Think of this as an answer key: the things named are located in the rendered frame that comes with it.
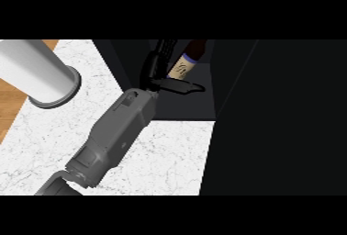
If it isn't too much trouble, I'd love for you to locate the dark wine bottle, tan label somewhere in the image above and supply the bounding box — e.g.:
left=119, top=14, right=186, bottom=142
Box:
left=166, top=39, right=208, bottom=82

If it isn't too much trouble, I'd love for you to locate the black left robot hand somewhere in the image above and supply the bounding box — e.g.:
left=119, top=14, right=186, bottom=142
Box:
left=138, top=39, right=206, bottom=95

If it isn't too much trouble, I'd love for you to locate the dark grey cabinet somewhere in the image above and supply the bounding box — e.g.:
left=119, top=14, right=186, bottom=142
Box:
left=91, top=39, right=220, bottom=121

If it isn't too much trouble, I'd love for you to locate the white cylinder with grey rim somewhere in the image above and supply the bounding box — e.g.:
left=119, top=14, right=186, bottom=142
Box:
left=0, top=39, right=82, bottom=110

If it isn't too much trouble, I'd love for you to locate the dark grey cabinet door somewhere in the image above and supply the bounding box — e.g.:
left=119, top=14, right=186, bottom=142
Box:
left=197, top=39, right=347, bottom=196

